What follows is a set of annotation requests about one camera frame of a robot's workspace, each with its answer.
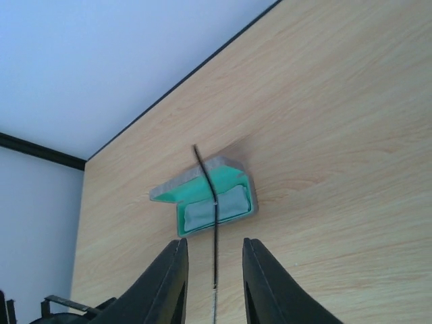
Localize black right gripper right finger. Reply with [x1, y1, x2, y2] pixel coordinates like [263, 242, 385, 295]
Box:
[242, 238, 341, 324]

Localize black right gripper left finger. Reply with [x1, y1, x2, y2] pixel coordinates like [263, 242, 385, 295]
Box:
[90, 238, 188, 324]

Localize light blue cleaning cloth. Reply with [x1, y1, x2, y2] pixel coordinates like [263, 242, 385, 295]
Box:
[184, 184, 251, 234]

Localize grey felt glasses case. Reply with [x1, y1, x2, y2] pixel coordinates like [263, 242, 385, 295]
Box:
[149, 156, 258, 238]

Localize black round sunglasses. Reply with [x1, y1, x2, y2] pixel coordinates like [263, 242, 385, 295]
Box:
[191, 144, 221, 324]

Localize black enclosure frame post left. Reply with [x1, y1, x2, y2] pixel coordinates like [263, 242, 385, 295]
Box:
[1, 133, 86, 171]

